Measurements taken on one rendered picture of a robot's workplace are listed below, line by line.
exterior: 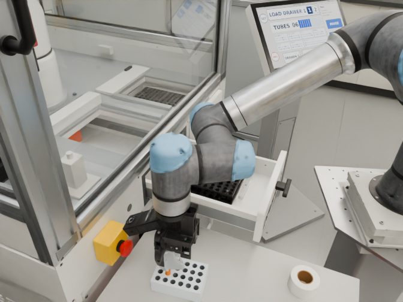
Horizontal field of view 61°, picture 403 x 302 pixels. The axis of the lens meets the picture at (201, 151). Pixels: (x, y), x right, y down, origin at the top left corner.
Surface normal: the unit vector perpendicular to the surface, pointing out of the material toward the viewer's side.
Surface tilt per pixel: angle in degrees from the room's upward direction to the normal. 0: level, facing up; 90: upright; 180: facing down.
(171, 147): 0
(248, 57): 90
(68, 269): 90
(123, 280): 0
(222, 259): 0
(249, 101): 52
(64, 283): 90
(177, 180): 94
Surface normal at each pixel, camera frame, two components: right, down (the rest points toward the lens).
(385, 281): -0.05, 0.58
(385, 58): -0.98, 0.15
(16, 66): 0.92, 0.25
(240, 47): -0.39, 0.52
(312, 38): 0.39, -0.12
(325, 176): 0.04, -0.81
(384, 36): -0.87, -0.27
